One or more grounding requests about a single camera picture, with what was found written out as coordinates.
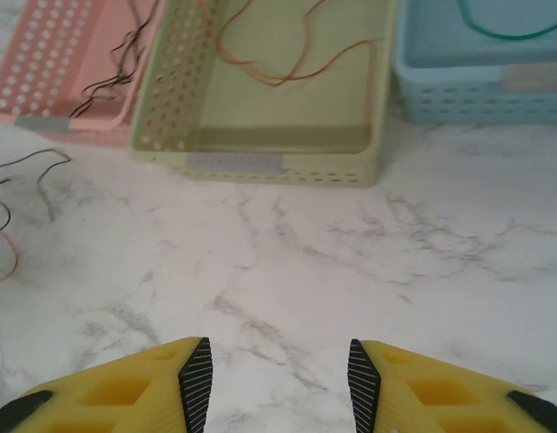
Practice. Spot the blue plastic basket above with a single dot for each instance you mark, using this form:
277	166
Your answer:
463	90

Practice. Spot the light green plastic basket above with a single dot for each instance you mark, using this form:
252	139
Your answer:
283	113

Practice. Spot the pink plastic basket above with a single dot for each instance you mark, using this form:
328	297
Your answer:
57	54

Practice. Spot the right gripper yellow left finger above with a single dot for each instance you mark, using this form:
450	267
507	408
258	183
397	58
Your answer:
125	397

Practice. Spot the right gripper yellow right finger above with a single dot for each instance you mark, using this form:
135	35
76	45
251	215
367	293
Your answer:
441	397

